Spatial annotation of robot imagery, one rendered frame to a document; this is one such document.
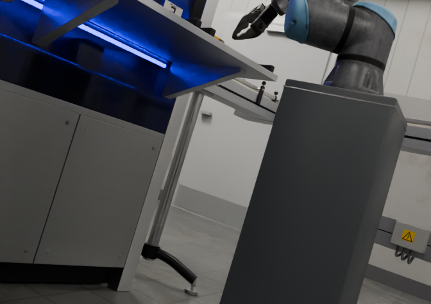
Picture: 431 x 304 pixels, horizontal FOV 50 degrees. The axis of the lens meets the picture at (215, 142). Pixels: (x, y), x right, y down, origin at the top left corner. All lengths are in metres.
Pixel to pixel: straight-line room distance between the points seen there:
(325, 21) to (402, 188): 3.18
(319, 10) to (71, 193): 0.94
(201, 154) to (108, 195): 3.22
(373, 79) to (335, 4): 0.20
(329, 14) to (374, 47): 0.13
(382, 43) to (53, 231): 1.11
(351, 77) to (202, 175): 3.74
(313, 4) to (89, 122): 0.80
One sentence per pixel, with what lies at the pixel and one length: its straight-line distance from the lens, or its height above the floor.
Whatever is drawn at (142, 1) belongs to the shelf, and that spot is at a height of 0.86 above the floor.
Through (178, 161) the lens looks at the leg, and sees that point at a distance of 1.98.
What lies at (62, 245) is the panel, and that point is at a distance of 1.60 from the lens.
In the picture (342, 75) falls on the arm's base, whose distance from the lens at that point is 1.11.
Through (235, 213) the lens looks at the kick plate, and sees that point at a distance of 4.54.
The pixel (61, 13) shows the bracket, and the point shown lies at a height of 0.81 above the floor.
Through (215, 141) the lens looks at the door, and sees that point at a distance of 4.74.
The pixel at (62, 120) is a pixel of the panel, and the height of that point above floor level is 0.54.
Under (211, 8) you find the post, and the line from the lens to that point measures 1.83.
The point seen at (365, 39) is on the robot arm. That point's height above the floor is 0.93.
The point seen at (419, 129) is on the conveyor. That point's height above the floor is 0.92.
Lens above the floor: 0.55
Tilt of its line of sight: 3 degrees up
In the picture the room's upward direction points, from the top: 17 degrees clockwise
